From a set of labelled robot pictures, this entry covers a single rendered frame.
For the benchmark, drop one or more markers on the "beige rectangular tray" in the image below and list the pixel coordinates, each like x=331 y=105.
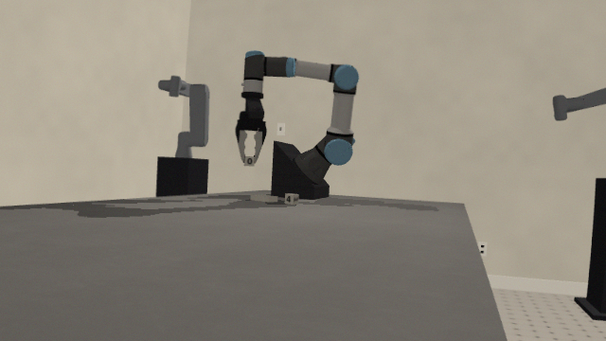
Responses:
x=263 y=198

